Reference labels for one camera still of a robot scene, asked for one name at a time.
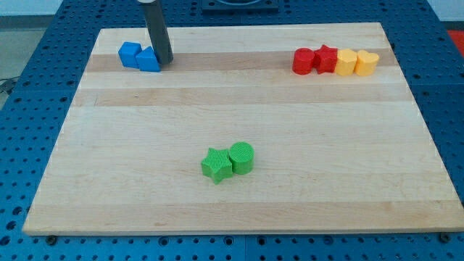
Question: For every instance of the green cylinder block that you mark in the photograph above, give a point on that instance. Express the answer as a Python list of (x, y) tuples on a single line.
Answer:
[(241, 155)]

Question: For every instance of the green star block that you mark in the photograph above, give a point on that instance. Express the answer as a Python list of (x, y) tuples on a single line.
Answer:
[(216, 165)]

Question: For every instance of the red cylinder block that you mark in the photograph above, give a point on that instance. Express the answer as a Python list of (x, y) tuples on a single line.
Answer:
[(303, 61)]

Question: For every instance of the wooden board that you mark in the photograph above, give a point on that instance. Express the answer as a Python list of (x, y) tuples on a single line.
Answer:
[(332, 154)]

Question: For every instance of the blue triangle block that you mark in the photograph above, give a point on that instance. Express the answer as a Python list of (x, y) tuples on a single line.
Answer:
[(147, 60)]

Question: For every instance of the red star block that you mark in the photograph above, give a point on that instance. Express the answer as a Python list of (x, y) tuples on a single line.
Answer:
[(325, 59)]

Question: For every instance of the blue cube block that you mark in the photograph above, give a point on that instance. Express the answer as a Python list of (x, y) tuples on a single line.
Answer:
[(128, 52)]

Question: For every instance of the yellow pentagon block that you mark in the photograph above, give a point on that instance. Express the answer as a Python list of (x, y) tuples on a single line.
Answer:
[(346, 61)]

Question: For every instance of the yellow heart block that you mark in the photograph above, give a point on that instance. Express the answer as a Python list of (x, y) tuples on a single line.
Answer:
[(366, 63)]

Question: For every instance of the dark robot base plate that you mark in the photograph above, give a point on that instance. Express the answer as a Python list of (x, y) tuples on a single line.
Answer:
[(210, 6)]

